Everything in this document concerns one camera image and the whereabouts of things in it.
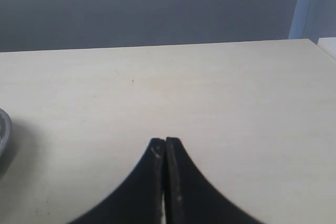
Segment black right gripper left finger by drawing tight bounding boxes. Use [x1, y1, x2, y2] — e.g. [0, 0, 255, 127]
[71, 138, 165, 224]

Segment round stainless steel plate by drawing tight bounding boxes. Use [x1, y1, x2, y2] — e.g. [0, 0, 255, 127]
[0, 109, 12, 156]

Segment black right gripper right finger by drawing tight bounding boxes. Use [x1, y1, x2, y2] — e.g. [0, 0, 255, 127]
[165, 137, 261, 223]

